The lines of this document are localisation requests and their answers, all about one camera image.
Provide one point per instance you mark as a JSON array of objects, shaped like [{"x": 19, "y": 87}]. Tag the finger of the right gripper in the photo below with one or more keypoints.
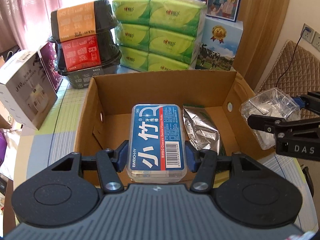
[
  {"x": 309, "y": 101},
  {"x": 308, "y": 128}
]

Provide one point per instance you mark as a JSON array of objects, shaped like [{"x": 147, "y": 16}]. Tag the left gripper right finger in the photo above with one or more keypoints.
[{"x": 203, "y": 163}]

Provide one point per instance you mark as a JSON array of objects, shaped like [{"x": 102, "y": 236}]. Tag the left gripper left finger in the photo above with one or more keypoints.
[{"x": 109, "y": 163}]

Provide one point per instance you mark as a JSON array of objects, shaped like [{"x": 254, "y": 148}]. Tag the clear plastic container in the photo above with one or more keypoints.
[{"x": 270, "y": 103}]

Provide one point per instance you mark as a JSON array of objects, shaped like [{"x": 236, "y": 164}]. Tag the blue dental floss pick box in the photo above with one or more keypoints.
[{"x": 156, "y": 144}]

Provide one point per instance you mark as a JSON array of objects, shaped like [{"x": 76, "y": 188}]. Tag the silver foil pouch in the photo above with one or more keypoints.
[{"x": 201, "y": 130}]

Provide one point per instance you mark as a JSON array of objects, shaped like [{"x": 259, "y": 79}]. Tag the brown quilted chair cushion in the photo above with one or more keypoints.
[{"x": 295, "y": 72}]

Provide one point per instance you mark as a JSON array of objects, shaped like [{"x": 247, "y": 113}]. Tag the brown cardboard box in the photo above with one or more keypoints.
[{"x": 106, "y": 115}]

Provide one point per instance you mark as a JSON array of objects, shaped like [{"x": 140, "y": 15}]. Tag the checkered tablecloth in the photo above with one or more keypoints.
[{"x": 38, "y": 149}]

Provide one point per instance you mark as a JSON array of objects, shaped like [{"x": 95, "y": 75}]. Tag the blue milk carton box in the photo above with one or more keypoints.
[{"x": 219, "y": 44}]

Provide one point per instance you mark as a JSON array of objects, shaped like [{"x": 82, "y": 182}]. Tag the white humidifier box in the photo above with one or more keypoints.
[{"x": 26, "y": 91}]

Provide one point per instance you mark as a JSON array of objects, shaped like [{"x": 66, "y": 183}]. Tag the purple patterned box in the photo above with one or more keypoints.
[{"x": 48, "y": 57}]

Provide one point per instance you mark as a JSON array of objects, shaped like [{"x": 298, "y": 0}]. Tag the green tissue pack bundle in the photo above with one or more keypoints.
[{"x": 159, "y": 35}]

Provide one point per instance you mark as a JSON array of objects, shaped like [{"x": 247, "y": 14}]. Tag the orange label black bowl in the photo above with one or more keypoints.
[{"x": 81, "y": 20}]

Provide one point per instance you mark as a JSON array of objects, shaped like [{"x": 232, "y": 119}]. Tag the pink curtain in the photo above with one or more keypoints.
[{"x": 26, "y": 23}]

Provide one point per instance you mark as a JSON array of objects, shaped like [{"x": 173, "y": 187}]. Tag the wall power socket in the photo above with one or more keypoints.
[{"x": 307, "y": 33}]

